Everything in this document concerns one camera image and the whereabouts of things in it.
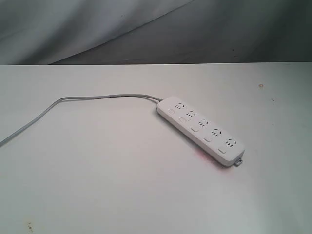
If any white five-outlet power strip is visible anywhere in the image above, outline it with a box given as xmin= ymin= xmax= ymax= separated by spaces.
xmin=156 ymin=97 xmax=245 ymax=167

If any grey backdrop cloth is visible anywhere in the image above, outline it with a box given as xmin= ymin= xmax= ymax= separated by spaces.
xmin=0 ymin=0 xmax=312 ymax=65

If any grey power cord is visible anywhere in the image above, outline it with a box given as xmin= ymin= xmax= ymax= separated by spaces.
xmin=0 ymin=94 xmax=163 ymax=147

